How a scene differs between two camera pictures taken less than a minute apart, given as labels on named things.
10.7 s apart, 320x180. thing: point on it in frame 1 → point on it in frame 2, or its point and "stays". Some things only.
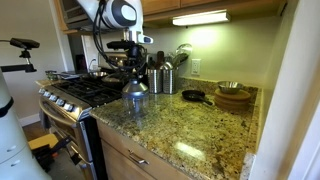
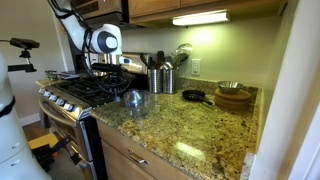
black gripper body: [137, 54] → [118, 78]
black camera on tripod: [26, 44] stays
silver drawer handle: [137, 159] stays
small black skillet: [195, 95] stays
